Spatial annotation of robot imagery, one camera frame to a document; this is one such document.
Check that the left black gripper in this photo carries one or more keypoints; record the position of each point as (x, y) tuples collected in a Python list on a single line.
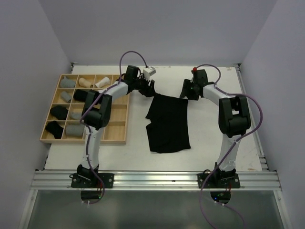
[(148, 91)]

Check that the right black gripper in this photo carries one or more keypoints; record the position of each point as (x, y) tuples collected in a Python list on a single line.
[(186, 92)]

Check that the white underwear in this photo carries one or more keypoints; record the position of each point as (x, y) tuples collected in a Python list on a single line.
[(101, 82)]

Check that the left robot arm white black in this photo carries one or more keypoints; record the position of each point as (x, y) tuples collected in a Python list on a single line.
[(96, 115)]

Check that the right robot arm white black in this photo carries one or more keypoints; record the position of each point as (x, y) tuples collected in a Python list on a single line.
[(233, 120)]

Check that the beige rolled underwear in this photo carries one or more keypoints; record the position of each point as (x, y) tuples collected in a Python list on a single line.
[(84, 83)]

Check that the black rolled underwear second row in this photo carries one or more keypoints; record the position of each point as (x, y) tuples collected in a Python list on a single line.
[(80, 95)]

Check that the grey rolled underwear second row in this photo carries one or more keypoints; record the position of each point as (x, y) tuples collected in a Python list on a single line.
[(66, 97)]

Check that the grey rolled underwear top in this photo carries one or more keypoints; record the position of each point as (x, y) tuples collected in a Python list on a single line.
[(67, 83)]

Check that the black rolled underwear third row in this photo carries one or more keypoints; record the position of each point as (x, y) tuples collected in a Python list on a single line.
[(59, 112)]

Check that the black rolled underwear bottom row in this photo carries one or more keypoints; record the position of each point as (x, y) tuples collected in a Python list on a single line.
[(55, 129)]

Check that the wooden compartment tray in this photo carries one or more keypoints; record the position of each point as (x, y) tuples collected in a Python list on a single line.
[(116, 130)]

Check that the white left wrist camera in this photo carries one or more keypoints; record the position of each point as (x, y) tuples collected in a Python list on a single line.
[(148, 72)]

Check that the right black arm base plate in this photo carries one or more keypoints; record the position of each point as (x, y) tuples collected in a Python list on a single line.
[(216, 180)]

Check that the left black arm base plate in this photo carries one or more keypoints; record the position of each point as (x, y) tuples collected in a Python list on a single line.
[(80, 182)]

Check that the aluminium mounting rail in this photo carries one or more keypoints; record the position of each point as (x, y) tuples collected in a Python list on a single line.
[(139, 180)]

